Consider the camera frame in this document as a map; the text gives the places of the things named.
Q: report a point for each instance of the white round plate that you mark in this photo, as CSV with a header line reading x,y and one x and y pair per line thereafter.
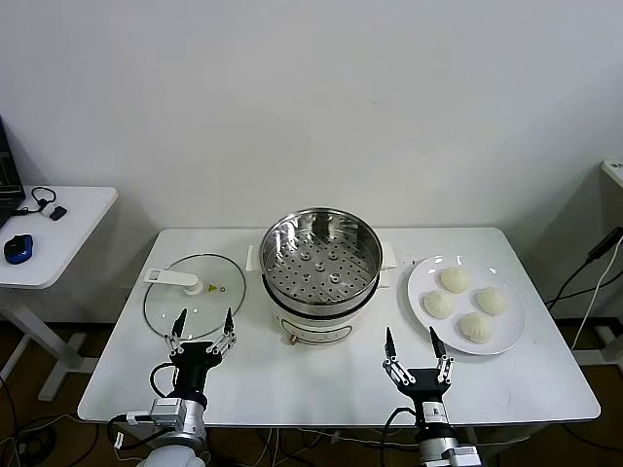
x,y
506,331

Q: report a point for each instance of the black laptop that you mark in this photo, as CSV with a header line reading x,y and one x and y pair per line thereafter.
x,y
7,194

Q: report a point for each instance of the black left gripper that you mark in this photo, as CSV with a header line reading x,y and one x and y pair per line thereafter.
x,y
192,360

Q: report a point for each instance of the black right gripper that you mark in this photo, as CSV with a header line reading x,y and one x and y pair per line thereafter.
x,y
426,386

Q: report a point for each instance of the small white adapter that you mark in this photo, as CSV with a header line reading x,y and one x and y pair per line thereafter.
x,y
47,210

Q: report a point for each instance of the perforated steel steamer basket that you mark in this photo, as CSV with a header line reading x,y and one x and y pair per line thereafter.
x,y
321,272

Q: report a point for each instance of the white steamed baozi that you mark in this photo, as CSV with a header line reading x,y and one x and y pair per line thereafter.
x,y
491,300
439,305
474,327
454,279

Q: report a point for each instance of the black power adapter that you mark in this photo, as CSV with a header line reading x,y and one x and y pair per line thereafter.
x,y
603,245

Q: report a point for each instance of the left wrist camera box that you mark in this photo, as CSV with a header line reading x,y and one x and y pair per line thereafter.
x,y
168,413

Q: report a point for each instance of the blue computer mouse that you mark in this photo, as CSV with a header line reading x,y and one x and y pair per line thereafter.
x,y
18,248

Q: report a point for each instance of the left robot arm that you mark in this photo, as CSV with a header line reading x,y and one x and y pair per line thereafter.
x,y
194,423

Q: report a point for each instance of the small black device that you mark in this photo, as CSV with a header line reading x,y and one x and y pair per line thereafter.
x,y
58,214

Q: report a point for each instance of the white electric cooking pot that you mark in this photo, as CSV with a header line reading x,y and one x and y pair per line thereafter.
x,y
311,327

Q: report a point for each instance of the white side table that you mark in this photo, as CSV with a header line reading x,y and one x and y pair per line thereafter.
x,y
73,233

